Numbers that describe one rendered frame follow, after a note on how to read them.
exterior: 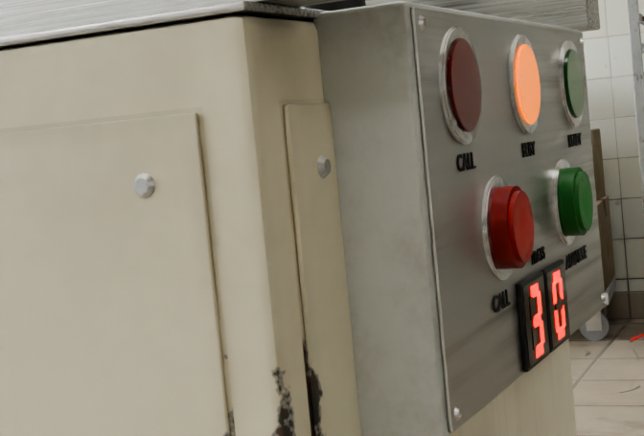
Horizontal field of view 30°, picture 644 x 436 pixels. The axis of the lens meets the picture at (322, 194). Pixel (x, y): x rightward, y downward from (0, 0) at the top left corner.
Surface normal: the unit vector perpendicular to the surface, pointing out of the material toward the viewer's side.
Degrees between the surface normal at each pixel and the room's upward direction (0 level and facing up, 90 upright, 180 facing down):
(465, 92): 90
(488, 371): 90
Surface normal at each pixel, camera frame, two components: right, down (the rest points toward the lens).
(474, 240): 0.90, -0.07
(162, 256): -0.42, 0.09
